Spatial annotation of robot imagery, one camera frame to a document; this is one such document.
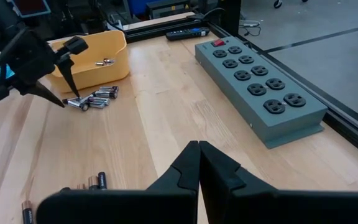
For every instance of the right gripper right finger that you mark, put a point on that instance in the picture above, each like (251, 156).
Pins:
(259, 208)

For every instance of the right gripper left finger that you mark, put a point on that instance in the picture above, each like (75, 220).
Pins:
(135, 208)

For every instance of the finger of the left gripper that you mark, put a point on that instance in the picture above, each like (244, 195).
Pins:
(68, 73)
(43, 92)

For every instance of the yellow plastic bin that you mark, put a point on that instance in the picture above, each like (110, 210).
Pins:
(104, 77)

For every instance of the black case with yellow labels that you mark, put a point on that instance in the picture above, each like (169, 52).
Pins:
(166, 11)

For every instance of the black remote control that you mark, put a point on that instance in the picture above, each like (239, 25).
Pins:
(185, 33)

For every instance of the grey metal power strip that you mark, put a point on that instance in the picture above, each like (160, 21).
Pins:
(207, 56)

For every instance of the caster wheel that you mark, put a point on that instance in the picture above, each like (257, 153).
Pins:
(278, 3)

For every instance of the screen with blue frame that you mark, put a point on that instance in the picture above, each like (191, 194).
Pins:
(30, 7)

